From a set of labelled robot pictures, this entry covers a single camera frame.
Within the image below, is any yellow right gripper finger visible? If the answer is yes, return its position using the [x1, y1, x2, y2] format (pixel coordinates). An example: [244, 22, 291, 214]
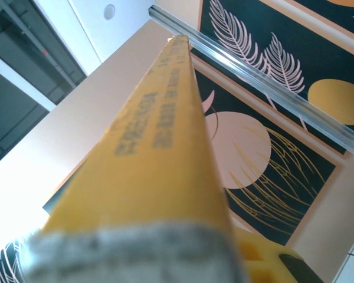
[235, 227, 326, 283]

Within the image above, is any yellow book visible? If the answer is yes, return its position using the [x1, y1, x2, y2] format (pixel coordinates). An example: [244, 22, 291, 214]
[23, 34, 250, 283]

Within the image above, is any round ceiling lamp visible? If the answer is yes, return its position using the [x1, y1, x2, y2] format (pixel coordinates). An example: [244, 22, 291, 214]
[103, 4, 116, 20]

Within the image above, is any aluminium corner post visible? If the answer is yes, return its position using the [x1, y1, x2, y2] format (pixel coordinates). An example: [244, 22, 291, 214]
[148, 5, 354, 162]

